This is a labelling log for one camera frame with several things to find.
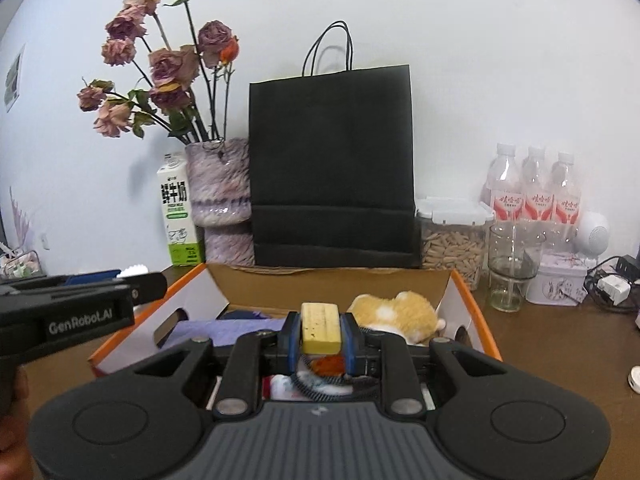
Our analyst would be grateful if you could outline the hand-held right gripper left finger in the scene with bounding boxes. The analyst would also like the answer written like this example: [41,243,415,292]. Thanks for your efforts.
[132,311,303,417]

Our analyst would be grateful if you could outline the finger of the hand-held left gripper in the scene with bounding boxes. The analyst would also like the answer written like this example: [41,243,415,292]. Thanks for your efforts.
[0,269,121,291]
[0,272,168,309]

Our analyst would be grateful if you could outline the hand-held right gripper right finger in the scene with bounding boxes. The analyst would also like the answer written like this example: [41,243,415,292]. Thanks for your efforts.
[340,312,508,417]

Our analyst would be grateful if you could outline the yellow rectangular block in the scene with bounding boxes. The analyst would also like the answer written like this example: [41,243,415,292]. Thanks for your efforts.
[300,302,343,356]

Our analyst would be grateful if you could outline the red orange cardboard box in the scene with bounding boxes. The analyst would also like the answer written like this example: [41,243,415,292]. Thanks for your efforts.
[89,261,503,401]

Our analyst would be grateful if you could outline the purple knitted cloth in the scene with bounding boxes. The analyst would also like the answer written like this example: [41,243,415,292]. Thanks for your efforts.
[159,310,288,348]

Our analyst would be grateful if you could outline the wooden desktop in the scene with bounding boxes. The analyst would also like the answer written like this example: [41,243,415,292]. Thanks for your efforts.
[0,260,640,480]

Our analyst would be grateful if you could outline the person's left hand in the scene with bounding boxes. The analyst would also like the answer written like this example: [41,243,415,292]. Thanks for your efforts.
[0,364,32,461]

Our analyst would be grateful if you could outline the yellow white plush hamster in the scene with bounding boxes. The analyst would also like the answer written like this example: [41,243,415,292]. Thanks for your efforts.
[346,291,447,346]

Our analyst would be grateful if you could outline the navy blue case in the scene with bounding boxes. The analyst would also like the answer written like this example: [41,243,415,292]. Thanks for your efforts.
[217,309,272,321]

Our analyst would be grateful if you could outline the white green milk carton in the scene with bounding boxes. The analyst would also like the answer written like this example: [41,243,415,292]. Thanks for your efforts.
[156,151,206,267]

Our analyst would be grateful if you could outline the purple mottled vase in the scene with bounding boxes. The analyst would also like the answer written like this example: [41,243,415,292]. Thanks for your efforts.
[184,137,256,267]

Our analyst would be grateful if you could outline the clear seed container white lid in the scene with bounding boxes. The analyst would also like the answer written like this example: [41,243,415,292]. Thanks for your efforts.
[416,197,495,291]

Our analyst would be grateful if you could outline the clear glass cup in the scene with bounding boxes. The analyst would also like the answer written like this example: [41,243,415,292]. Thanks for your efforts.
[487,223,545,313]

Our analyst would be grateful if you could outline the black paper bag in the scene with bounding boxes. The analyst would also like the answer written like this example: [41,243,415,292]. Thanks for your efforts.
[248,21,422,270]

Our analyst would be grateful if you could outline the white tin box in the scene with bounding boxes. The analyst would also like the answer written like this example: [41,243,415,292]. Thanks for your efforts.
[525,252,591,306]

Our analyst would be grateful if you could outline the clear water bottle red label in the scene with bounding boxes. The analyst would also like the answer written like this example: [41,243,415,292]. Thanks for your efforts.
[520,146,552,226]
[481,142,526,223]
[550,151,584,241]

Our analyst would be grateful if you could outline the dried pink roses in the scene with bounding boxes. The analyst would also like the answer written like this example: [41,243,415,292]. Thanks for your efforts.
[76,0,241,143]

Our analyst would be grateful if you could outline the white round speaker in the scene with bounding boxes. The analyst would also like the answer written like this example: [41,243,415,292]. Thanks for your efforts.
[572,211,611,261]

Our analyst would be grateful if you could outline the white charger plug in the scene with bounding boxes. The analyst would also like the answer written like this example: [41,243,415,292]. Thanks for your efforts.
[597,274,631,306]

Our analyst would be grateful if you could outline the grey braided cable coil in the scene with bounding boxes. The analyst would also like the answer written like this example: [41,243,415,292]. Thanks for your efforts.
[291,355,353,398]

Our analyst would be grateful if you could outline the wall poster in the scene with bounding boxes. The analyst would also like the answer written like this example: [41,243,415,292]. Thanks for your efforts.
[4,45,26,113]

